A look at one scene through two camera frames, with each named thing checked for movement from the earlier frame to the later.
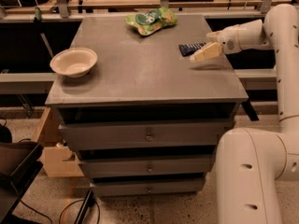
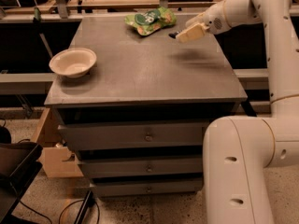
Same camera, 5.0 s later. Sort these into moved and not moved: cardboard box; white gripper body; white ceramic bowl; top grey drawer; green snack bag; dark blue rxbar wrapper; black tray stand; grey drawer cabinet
Moved: dark blue rxbar wrapper; white gripper body
Not moved: black tray stand; green snack bag; white ceramic bowl; grey drawer cabinet; cardboard box; top grey drawer
